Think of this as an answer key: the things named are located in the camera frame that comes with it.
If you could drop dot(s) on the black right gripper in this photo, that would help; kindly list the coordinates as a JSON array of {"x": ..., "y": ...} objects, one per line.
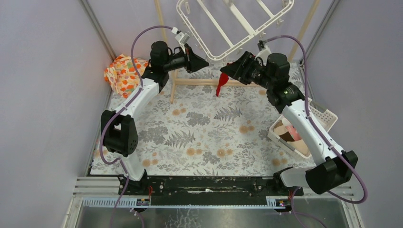
[{"x": 235, "y": 70}]

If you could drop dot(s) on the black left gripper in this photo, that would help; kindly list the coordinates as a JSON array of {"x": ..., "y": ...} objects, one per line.
[{"x": 187, "y": 58}]

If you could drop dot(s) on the red sock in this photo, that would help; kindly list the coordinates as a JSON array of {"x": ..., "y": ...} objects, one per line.
[{"x": 223, "y": 79}]

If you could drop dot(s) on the white clip sock hanger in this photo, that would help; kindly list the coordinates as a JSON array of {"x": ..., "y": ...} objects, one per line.
[{"x": 221, "y": 28}]

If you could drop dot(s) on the white perforated plastic basket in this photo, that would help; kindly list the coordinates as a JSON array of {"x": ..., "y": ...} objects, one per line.
[{"x": 326, "y": 118}]

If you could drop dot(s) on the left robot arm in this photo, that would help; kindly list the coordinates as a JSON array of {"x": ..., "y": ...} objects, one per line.
[{"x": 119, "y": 137}]

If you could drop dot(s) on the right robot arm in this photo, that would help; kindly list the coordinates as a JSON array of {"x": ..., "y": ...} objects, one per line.
[{"x": 333, "y": 164}]

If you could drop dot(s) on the floral patterned table mat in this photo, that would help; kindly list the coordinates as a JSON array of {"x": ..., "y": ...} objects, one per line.
[{"x": 194, "y": 132}]

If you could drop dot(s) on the pink blue lettered sock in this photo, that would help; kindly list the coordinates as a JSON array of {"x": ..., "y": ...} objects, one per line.
[{"x": 291, "y": 130}]

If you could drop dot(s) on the brown ribbed sock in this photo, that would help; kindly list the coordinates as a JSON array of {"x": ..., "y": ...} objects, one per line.
[{"x": 287, "y": 137}]

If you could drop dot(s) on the beige sock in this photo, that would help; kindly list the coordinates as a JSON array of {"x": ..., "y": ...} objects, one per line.
[{"x": 300, "y": 145}]

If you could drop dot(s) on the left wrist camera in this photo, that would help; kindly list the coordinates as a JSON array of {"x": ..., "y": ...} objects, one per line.
[{"x": 182, "y": 38}]

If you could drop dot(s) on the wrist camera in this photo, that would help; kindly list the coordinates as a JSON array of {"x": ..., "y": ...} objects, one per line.
[
  {"x": 264, "y": 50},
  {"x": 182, "y": 38}
]

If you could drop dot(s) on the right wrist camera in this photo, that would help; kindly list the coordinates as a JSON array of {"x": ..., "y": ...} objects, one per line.
[{"x": 264, "y": 50}]

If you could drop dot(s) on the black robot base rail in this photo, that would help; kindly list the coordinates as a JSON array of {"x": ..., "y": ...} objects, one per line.
[{"x": 150, "y": 186}]

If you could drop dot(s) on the white slotted cable duct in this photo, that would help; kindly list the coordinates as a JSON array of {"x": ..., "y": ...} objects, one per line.
[{"x": 188, "y": 201}]

